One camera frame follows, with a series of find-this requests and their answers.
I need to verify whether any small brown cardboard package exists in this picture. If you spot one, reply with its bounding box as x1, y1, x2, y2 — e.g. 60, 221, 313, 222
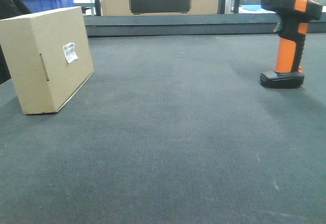
1, 7, 94, 115

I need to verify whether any orange black barcode scanner gun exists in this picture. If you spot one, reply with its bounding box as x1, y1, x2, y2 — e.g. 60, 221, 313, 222
260, 0, 323, 89

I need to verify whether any white barcode label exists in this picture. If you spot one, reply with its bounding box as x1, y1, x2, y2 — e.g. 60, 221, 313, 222
63, 42, 78, 64

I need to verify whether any blue plastic crate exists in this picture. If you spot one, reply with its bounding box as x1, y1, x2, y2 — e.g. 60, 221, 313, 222
22, 0, 74, 13

